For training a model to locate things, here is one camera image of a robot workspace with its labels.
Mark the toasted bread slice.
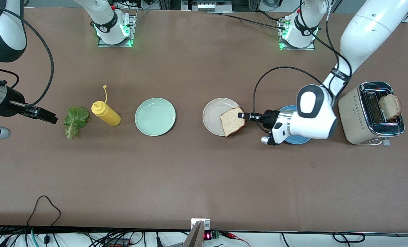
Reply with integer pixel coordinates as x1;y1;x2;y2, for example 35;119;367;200
219;106;246;138
379;94;403;121

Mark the green lettuce leaf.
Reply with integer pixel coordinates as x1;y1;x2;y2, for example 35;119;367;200
62;106;90;139

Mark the yellow mustard squeeze bottle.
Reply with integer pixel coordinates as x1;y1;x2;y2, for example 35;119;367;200
91;85;121;127

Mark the blue plate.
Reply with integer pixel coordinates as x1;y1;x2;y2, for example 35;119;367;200
279;105;313;145

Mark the beige plate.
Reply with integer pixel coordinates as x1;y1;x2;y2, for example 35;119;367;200
203;98;244;137

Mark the pale green plate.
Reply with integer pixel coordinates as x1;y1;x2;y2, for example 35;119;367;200
135;98;176;137

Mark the beige chrome toaster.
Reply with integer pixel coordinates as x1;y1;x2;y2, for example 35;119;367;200
338;82;405;146

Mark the red clip lead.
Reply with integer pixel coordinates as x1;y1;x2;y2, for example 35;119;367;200
220;231;251;247

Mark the device with white lights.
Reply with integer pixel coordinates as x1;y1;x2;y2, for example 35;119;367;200
182;0;232;12

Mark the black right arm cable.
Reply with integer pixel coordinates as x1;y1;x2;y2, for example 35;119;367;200
0;15;54;107

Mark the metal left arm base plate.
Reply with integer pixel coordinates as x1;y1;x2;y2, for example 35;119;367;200
279;17;316;51

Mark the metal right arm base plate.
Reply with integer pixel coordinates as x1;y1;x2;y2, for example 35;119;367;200
98;10;136;48

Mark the long black table cable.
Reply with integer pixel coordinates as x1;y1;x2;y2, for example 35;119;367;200
207;11;287;31

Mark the short black table cable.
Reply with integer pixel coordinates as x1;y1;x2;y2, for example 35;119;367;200
255;10;284;22

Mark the black looped cable with plug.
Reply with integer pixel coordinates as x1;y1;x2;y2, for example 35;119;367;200
27;196;62;246

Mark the black coiled cable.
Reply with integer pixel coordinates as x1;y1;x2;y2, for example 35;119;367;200
333;232;366;244

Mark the grey metal camera bracket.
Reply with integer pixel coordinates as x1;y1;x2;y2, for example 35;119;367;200
182;218;211;247

